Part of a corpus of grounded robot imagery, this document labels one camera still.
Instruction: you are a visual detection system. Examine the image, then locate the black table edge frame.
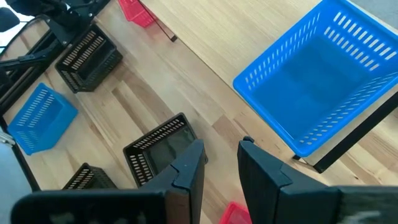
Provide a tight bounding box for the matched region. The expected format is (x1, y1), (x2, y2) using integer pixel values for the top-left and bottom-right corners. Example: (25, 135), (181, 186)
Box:
(0, 116), (41, 192)

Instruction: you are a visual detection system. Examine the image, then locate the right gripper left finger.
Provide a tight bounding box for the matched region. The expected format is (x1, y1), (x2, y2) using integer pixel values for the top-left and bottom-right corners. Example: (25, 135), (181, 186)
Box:
(11, 139), (206, 224)

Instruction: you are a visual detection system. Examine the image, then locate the black slotted plastic basket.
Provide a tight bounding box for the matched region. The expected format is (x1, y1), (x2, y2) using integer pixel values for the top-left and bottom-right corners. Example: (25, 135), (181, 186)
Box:
(62, 162), (118, 190)
(123, 112), (208, 187)
(55, 23), (124, 94)

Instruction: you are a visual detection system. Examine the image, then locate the blue slotted plastic basket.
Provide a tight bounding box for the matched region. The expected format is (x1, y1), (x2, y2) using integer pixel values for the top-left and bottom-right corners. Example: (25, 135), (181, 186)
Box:
(232, 0), (398, 158)
(7, 82), (78, 156)

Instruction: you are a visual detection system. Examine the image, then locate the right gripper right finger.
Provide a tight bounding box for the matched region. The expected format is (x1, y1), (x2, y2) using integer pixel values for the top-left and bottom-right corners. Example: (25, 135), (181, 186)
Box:
(238, 136), (398, 224)

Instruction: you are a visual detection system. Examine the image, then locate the red slotted plastic basket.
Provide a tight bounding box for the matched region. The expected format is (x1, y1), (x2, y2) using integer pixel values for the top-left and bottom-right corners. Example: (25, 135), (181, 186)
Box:
(219, 201), (252, 224)
(118, 0), (156, 28)

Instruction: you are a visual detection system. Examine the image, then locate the wooden shelf with black legs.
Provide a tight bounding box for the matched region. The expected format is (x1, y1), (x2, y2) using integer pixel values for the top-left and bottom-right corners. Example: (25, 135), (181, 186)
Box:
(138, 0), (398, 174)

